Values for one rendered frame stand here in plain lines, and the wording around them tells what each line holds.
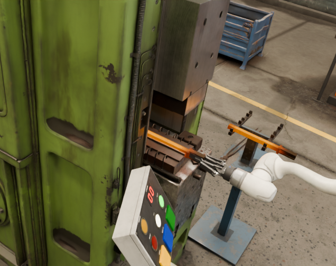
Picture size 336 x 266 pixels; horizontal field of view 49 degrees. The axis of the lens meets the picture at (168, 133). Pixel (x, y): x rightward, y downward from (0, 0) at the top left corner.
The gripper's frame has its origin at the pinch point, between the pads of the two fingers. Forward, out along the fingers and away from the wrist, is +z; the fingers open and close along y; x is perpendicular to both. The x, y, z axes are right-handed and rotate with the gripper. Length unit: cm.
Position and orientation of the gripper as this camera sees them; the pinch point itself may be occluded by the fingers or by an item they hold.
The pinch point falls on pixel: (196, 156)
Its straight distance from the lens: 183.4
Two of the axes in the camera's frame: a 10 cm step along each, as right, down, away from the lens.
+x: 1.7, -8.0, -5.8
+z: -8.4, -4.2, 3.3
